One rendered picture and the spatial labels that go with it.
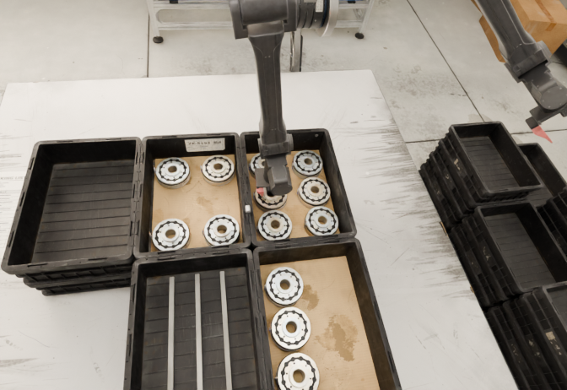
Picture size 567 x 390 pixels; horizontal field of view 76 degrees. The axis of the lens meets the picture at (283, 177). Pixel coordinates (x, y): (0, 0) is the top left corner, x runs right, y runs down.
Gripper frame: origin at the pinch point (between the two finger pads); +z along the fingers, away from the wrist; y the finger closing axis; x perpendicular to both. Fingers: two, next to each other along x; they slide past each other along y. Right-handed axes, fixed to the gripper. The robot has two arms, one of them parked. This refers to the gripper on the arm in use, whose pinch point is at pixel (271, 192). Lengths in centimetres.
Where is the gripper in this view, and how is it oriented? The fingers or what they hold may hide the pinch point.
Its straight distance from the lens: 112.5
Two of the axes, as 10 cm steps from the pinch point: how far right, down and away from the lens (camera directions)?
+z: -1.0, 5.6, 8.2
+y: 9.8, -0.6, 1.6
